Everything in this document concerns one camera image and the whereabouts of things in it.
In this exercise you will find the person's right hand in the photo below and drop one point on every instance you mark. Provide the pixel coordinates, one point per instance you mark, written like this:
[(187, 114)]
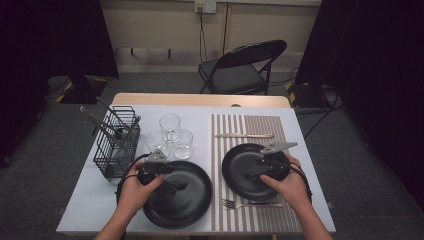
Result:
[(293, 190)]

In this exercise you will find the metal fork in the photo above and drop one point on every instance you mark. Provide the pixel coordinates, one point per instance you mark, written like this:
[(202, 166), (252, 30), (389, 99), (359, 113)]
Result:
[(253, 204)]

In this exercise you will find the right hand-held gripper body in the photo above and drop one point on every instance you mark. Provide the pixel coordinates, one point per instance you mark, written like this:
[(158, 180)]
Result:
[(278, 148)]

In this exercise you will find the metal table knife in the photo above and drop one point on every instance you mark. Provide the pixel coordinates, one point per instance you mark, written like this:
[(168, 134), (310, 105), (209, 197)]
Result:
[(245, 135)]

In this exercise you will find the black stand base yellow tape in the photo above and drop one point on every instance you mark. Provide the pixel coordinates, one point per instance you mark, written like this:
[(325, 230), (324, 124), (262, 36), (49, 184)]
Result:
[(80, 90), (303, 93)]

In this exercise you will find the black curtain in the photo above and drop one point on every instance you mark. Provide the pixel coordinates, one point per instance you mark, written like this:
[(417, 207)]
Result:
[(366, 50), (50, 40)]

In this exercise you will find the white wall socket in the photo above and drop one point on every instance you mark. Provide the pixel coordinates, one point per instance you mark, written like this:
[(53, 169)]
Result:
[(205, 6)]

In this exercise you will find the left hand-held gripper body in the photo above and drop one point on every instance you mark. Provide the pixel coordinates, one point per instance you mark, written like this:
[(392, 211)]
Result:
[(156, 158)]

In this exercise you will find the person's left hand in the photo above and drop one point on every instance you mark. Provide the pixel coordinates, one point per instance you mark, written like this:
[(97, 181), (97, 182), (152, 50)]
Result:
[(133, 196)]

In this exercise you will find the black round plate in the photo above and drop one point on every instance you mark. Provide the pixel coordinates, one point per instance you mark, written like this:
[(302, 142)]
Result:
[(240, 166), (193, 206)]

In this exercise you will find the thin vertical wall conduit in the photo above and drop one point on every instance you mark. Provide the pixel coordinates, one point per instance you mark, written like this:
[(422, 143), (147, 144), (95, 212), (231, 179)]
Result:
[(226, 30)]

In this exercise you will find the brown white striped placemat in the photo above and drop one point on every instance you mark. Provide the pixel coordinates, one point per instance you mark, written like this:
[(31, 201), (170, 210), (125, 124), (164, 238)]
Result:
[(230, 153)]

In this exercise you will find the white table cover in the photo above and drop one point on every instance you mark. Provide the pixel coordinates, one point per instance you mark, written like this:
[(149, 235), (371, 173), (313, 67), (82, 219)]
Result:
[(196, 116)]

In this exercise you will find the grey metal cutlery piece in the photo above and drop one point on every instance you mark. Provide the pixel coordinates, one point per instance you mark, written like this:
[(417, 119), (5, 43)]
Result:
[(107, 107), (131, 133), (93, 120)]

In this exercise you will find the small black wall bracket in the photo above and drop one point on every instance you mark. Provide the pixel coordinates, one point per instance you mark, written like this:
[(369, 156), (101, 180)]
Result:
[(169, 52), (133, 51)]

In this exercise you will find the black folding chair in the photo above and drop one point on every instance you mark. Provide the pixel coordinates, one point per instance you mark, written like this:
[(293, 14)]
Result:
[(233, 80)]

